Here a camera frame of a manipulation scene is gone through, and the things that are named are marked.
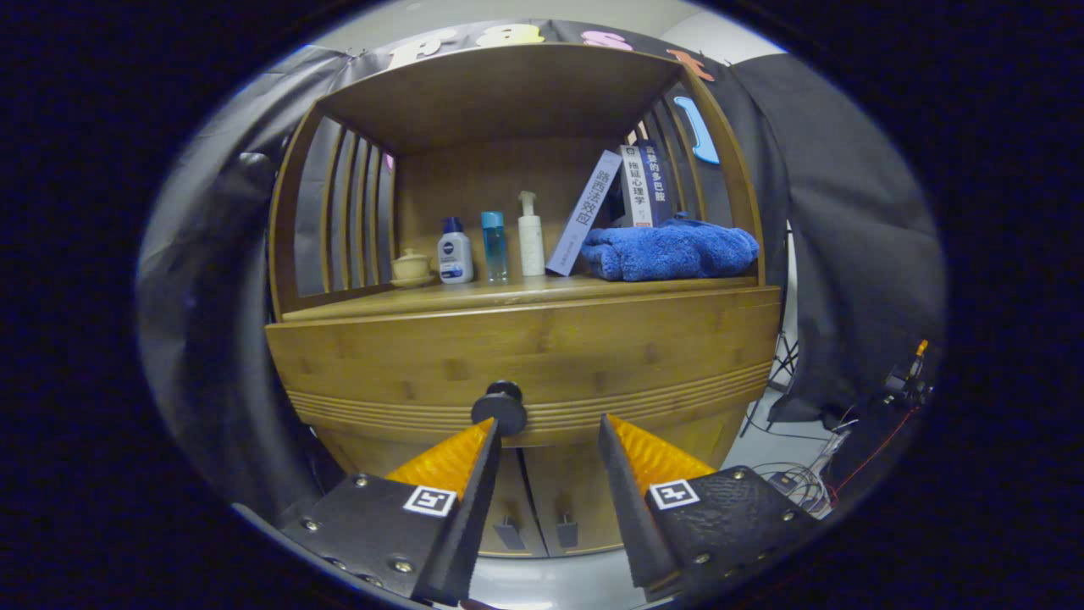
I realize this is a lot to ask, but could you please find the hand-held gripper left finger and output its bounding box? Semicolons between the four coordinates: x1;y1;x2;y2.
279;417;502;607

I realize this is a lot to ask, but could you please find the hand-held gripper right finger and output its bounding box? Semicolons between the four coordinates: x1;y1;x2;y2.
598;413;818;602

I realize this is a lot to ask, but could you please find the wooden drawer with black knob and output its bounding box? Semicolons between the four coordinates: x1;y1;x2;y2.
264;286;784;448

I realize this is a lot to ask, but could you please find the wooden cabinet door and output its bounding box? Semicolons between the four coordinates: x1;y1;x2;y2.
523;402;759;557
318;424;550;560

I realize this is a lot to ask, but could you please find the wooden countertop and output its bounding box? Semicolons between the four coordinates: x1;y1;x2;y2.
279;273;759;323

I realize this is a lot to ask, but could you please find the wooden cabinet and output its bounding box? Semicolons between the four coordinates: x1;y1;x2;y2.
264;42;784;560

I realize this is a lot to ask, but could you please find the black tripod stand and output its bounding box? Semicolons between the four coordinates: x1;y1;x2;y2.
741;220;801;437

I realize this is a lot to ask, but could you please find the cream lidded teacup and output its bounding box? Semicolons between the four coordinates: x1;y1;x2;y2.
390;248;436;289

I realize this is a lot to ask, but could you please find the white bottle with blue cap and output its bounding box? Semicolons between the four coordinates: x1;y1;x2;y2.
437;217;474;285

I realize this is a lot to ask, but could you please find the blue towel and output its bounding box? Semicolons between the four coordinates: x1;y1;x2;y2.
581;213;760;282

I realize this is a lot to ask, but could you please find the clear blue bottle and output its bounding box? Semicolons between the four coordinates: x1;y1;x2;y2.
481;211;509;283

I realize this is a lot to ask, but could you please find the white pump bottle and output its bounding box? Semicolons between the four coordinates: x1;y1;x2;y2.
517;191;546;277

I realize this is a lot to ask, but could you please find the black equipment with orange tip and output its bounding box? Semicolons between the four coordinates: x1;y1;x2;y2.
826;339;932;501

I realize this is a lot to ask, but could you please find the lavender book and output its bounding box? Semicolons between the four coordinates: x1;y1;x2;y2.
545;150;624;277

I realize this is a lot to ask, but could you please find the white spine book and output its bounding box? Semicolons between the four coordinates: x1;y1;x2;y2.
620;144;655;228

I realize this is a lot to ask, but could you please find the dark blue book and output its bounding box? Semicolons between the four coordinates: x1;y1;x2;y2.
639;140;674;225

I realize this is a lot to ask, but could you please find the white cable bundle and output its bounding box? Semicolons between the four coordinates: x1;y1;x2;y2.
754;432;852;518

